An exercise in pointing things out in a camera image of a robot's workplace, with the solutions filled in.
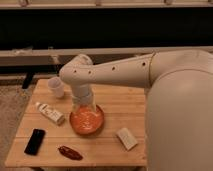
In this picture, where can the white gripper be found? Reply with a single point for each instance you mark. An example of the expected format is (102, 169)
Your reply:
(82, 95)

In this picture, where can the dried red pepper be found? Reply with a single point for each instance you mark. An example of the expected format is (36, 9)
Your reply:
(70, 153)

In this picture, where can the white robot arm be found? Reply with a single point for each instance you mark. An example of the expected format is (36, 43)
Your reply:
(179, 106)

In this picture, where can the white sponge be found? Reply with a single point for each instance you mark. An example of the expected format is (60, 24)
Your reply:
(127, 138)

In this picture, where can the white plastic cup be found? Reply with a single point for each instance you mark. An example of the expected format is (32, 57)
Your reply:
(56, 86)

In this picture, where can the wooden table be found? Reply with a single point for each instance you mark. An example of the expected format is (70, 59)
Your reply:
(123, 108)

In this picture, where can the black phone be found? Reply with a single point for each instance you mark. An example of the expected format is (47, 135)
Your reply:
(35, 142)

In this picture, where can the grey wall rail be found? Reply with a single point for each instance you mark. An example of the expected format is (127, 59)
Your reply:
(22, 57)

